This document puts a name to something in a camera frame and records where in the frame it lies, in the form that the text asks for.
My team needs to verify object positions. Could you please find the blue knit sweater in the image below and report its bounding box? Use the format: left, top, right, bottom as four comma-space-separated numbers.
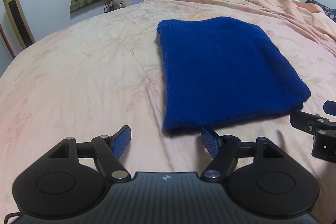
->
157, 17, 311, 131

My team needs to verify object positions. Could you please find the pink floral bed sheet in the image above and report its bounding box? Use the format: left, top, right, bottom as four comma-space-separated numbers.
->
1, 0, 335, 217

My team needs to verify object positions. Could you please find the dark patterned clothes pile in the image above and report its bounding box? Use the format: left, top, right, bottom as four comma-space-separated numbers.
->
305, 0, 336, 22

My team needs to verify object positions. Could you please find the gold tower air conditioner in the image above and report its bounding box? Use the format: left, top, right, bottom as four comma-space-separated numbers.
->
3, 0, 35, 49

